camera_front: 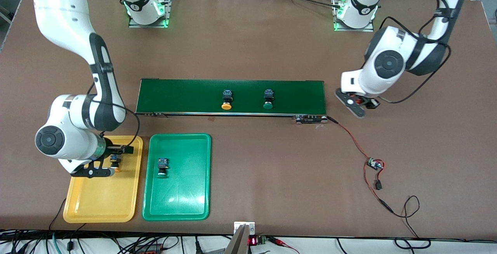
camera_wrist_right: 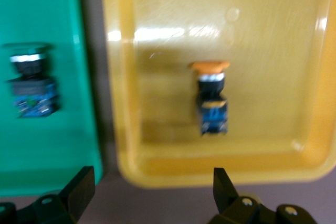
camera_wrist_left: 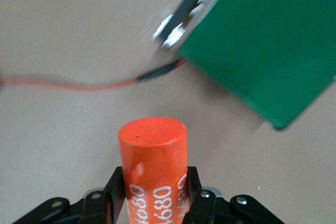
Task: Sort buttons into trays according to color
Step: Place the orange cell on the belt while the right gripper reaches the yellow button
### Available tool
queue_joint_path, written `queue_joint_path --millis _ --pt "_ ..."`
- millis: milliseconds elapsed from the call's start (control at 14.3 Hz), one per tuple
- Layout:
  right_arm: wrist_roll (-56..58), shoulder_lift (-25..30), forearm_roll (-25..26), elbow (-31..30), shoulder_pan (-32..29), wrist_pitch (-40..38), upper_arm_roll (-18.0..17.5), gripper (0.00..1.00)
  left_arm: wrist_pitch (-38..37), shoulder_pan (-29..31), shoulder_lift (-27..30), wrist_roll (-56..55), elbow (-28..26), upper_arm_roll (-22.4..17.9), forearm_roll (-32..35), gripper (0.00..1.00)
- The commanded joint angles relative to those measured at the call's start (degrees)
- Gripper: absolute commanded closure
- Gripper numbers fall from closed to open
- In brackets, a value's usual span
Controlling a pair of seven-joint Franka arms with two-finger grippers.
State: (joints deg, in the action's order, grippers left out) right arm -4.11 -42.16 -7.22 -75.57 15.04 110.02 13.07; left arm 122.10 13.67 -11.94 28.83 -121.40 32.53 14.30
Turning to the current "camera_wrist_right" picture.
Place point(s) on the green mushroom push button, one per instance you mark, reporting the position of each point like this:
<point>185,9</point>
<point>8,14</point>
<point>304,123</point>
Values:
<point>31,90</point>

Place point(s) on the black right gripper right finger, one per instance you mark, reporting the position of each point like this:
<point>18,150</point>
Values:
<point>225,197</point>

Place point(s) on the yellow plastic tray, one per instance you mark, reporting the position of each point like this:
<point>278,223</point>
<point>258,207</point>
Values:
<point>262,51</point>

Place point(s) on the yellow mushroom push button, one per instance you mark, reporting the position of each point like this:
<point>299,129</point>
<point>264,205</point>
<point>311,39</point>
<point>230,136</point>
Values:
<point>212,111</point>

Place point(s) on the green plastic tray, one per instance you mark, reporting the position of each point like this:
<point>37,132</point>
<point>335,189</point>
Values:
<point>39,142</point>

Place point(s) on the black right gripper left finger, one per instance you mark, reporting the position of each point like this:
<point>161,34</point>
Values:
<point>78,192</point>

